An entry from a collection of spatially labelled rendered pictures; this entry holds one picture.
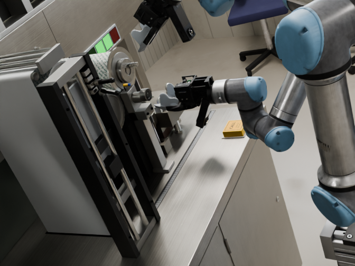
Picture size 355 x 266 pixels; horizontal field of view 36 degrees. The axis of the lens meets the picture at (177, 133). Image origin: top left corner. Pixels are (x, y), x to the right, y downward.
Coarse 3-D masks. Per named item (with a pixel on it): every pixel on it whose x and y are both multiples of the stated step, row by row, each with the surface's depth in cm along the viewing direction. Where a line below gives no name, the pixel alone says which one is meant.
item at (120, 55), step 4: (120, 52) 166; (116, 56) 164; (120, 56) 166; (124, 56) 168; (116, 60) 164; (112, 64) 162; (112, 68) 162; (112, 72) 162; (116, 76) 164; (116, 80) 164; (132, 80) 171; (116, 84) 164; (120, 84) 166; (120, 88) 166
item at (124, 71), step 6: (120, 60) 165; (126, 60) 166; (120, 66) 163; (126, 66) 166; (120, 72) 163; (126, 72) 166; (132, 72) 168; (120, 78) 164; (126, 78) 165; (132, 78) 168
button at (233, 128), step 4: (232, 120) 187; (236, 120) 186; (240, 120) 185; (228, 124) 186; (232, 124) 185; (236, 124) 184; (240, 124) 183; (224, 128) 184; (228, 128) 183; (232, 128) 182; (236, 128) 182; (240, 128) 181; (224, 132) 183; (228, 132) 182; (232, 132) 181; (236, 132) 181; (240, 132) 180; (244, 132) 182; (224, 136) 184; (228, 136) 183; (232, 136) 182; (236, 136) 182
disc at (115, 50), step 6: (114, 48) 164; (120, 48) 167; (114, 54) 164; (126, 54) 170; (108, 60) 161; (132, 60) 172; (108, 66) 161; (108, 72) 161; (108, 78) 162; (114, 84) 163; (132, 84) 172; (120, 90) 166
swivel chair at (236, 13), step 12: (240, 0) 424; (252, 0) 415; (264, 0) 406; (276, 0) 398; (240, 12) 401; (252, 12) 393; (264, 12) 389; (276, 12) 387; (264, 24) 415; (264, 36) 422
